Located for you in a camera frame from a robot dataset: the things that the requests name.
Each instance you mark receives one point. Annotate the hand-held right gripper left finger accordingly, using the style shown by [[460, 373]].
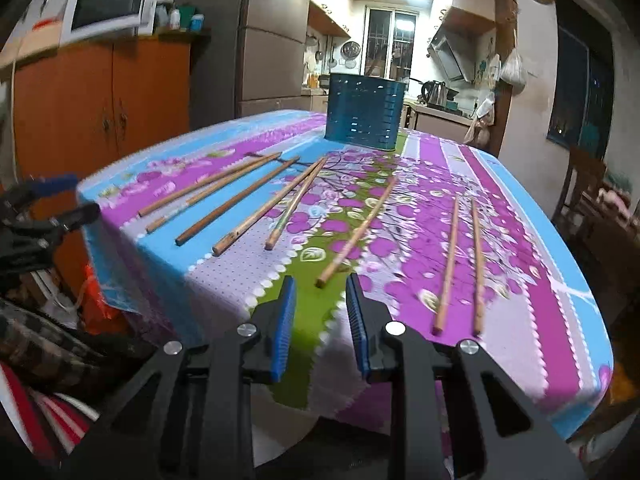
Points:
[[284, 330]]

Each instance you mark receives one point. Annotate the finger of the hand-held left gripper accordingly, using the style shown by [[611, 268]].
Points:
[[75, 217], [55, 184]]

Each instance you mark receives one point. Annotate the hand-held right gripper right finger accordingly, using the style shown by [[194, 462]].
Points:
[[357, 330]]

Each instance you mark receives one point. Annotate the bunch of wooden chopsticks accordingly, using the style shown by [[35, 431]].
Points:
[[357, 231]]

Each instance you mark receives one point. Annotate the blue perforated chopstick holder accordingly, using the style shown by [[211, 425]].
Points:
[[365, 110]]

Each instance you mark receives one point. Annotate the orange plastic bag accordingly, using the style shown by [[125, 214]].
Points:
[[95, 305]]

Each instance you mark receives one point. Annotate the orange wooden cabinet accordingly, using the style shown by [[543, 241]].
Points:
[[100, 100]]

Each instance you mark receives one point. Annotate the plaid cloth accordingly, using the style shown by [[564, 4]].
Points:
[[45, 340]]

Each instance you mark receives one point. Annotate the floral purple tablecloth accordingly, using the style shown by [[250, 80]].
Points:
[[500, 260]]

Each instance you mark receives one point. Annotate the red object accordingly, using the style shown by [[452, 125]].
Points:
[[47, 22]]

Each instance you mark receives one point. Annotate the white microwave oven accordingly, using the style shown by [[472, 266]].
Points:
[[107, 5]]

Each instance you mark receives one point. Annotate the red striped cloth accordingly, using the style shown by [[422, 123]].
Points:
[[55, 415]]

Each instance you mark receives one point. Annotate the white plastic bottle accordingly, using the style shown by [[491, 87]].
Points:
[[174, 17]]

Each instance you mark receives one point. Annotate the green container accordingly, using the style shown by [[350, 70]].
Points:
[[186, 10]]

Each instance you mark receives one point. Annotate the beige hanging bag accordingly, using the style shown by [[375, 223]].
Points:
[[480, 120]]

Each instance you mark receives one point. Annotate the steel electric kettle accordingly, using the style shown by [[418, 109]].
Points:
[[432, 92]]

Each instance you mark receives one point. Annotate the beige refrigerator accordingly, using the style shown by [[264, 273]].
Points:
[[260, 35]]

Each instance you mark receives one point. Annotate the wooden chair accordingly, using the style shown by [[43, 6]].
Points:
[[582, 185]]

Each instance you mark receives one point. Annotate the hanging steel strainer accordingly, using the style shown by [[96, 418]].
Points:
[[351, 50]]

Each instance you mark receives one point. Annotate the pink cloth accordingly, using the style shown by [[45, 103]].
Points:
[[614, 197]]

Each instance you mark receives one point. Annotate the kitchen window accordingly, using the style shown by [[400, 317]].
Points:
[[390, 42]]

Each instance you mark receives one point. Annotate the range hood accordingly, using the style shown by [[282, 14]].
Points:
[[450, 52]]

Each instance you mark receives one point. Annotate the white hanging plastic bag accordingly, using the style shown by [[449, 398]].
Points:
[[512, 70]]

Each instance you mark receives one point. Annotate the dark window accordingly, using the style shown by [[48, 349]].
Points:
[[582, 90]]

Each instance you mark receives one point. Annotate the wooden wall cabinet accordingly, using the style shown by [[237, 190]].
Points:
[[327, 20]]

